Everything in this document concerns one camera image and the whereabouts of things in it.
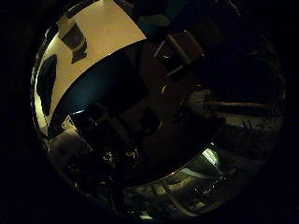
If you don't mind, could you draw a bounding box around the white spray bottle black head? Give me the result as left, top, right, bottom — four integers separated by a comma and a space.
57, 15, 89, 64

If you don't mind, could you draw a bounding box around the blue cloth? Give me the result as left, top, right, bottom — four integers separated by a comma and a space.
36, 54, 59, 118

